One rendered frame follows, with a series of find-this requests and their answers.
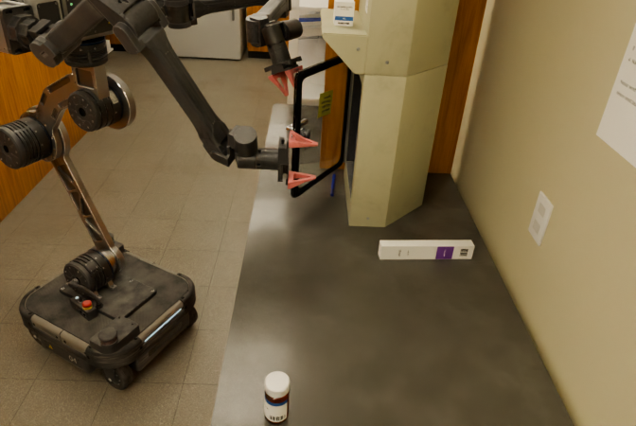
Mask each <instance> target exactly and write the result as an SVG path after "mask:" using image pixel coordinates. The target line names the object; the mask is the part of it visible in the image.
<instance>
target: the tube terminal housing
mask: <svg viewBox="0 0 636 426"><path fill-rule="evenodd" d="M365 2H366V0H360V4H359V14H360V16H361V18H362V22H363V25H364V28H365V30H366V33H367V35H368V41H367V50H366V60H365V68H364V74H363V75H360V79H361V83H362V94H361V104H360V113H359V123H358V132H357V134H358V142H357V151H356V159H355V161H354V170H353V180H352V189H351V198H350V193H349V185H348V177H347V169H346V158H345V166H344V187H345V196H346V205H347V214H348V223H349V226H372V227H386V226H387V225H389V224H391V223H392V222H395V221H396V220H398V219H400V218H401V217H403V216H404V215H406V214H408V213H409V212H411V211H413V210H414V209H416V208H418V207H419V206H421V205H422V202H423V196H424V191H425V186H426V181H427V176H428V170H429V165H430V160H431V155H432V150H433V141H434V135H435V130H436V124H437V119H438V114H439V109H440V104H441V98H442V94H443V88H444V83H445V77H446V73H447V68H448V62H449V56H450V52H451V42H452V36H453V31H454V27H455V21H456V16H457V10H458V6H459V0H368V10H367V14H366V12H365Z"/></svg>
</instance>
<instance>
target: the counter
mask: <svg viewBox="0 0 636 426"><path fill-rule="evenodd" d="M292 123H293V104H280V103H276V104H274V105H273V109H272V114H271V120H270V125H269V130H268V134H267V139H266V144H265V148H273V149H278V144H279V137H285V142H284V144H285V145H287V134H288V133H290V132H288V131H287V130H286V126H289V125H291V124H292ZM344 171H345V169H335V170H334V171H333V172H331V173H330V174H329V175H328V176H327V177H325V178H324V179H322V180H321V181H320V182H318V183H317V184H315V185H314V186H312V187H311V188H309V189H308V190H307V191H305V192H304V193H303V194H301V195H300V196H299V197H296V198H293V197H292V196H291V190H290V189H288V186H286V175H287V173H285V174H283V182H277V176H278V170H270V169H261V170H260V173H259V178H258V183H257V188H256V196H255V201H254V206H253V211H252V216H251V220H250V226H249V231H248V236H247V240H246V245H245V250H244V255H243V260H242V264H241V269H240V275H239V280H238V288H237V293H236V298H235V303H234V308H233V312H232V317H231V322H230V328H229V332H228V337H227V342H226V347H225V351H224V356H223V361H222V366H221V374H220V380H219V385H218V390H217V395H216V399H215V404H214V409H213V414H212V418H211V423H210V426H574V424H573V422H572V420H571V418H570V416H569V414H568V412H567V410H566V407H565V405H564V403H563V401H562V399H561V397H560V395H559V393H558V392H557V389H556V387H555V385H554V383H553V381H552V379H551V377H550V375H549V373H548V371H547V369H546V367H545V365H544V363H543V361H542V359H541V357H540V356H539V353H538V351H537V349H536V346H535V344H534V342H533V340H532V338H531V336H530V334H529V332H528V330H527V328H526V326H525V324H524V323H523V321H522V319H521V316H520V314H519V312H518V310H517V308H516V306H515V304H514V302H513V300H512V298H511V296H510V294H509V292H508V290H507V288H506V287H505V284H504V281H503V279H502V277H501V275H500V273H499V271H498V269H497V267H496V265H495V263H494V261H493V259H492V257H491V255H490V253H489V252H488V250H487V248H486V245H485V243H484V241H483V239H482V237H481V235H480V233H479V231H478V229H477V227H476V225H475V222H474V220H473V218H472V217H471V215H470V213H469V211H468V208H467V206H466V204H465V202H464V200H463V198H462V196H461V194H460V192H459V190H458V188H457V186H456V184H455V183H454V181H453V179H452V177H451V174H450V173H429V172H428V176H427V181H426V186H425V191H424V196H423V202H422V205H421V206H419V207H418V208H416V209H414V210H413V211H411V212H409V213H408V214H406V215H404V216H403V217H401V218H400V219H398V220H396V221H395V222H392V223H391V224H389V225H387V226H386V227H372V226H349V223H348V214H347V205H346V196H345V179H344ZM333 174H335V175H336V177H335V187H334V196H333V197H331V196H330V191H331V183H332V175H333ZM380 240H471V241H472V242H473V244H474V246H475V247H474V250H473V254H472V258H471V259H380V257H379V254H378V251H379V245H380ZM275 371H281V372H284V373H286V374H287V375H288V376H289V378H290V401H289V416H288V418H287V419H286V421H284V422H283V423H281V424H272V423H270V422H269V421H268V420H267V419H266V418H265V414H264V392H265V378H266V377H267V376H268V375H269V374H270V373H272V372H275Z"/></svg>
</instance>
